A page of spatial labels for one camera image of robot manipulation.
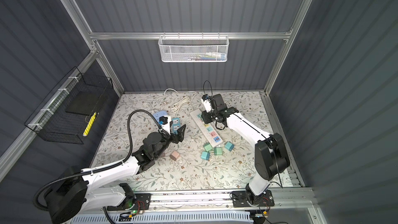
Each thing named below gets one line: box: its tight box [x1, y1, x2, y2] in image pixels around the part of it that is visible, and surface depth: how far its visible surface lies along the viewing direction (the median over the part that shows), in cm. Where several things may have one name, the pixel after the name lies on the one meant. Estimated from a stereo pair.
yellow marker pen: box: [82, 111, 97, 137], surface depth 70 cm
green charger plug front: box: [213, 147, 223, 156], surface depth 91 cm
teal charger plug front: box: [200, 151, 211, 161], surface depth 88 cm
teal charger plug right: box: [223, 141, 235, 152], surface depth 92 cm
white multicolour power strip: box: [189, 108, 224, 148], surface depth 98 cm
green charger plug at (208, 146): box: [202, 142, 213, 152], surface depth 91 cm
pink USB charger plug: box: [169, 150, 180, 161], surface depth 88 cm
